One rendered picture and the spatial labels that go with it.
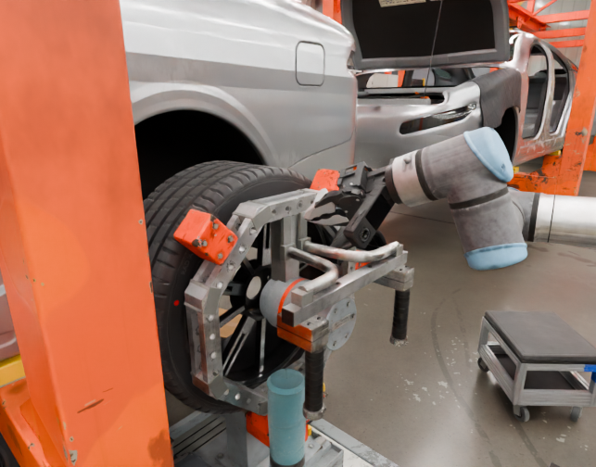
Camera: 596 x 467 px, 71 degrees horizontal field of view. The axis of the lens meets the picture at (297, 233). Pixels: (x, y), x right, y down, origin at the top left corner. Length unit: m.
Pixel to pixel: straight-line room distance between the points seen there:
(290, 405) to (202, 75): 0.94
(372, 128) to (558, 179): 1.81
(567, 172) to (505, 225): 3.73
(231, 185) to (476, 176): 0.52
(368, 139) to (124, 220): 3.08
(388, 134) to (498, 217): 2.85
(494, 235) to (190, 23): 1.00
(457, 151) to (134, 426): 0.67
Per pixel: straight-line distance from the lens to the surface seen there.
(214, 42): 1.38
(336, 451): 1.67
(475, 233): 0.70
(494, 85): 3.71
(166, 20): 1.30
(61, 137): 0.60
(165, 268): 0.89
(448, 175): 0.69
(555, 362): 2.08
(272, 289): 1.02
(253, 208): 0.89
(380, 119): 3.54
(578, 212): 0.83
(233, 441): 1.47
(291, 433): 1.03
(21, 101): 0.58
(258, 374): 1.21
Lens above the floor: 1.33
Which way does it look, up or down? 18 degrees down
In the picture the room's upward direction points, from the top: straight up
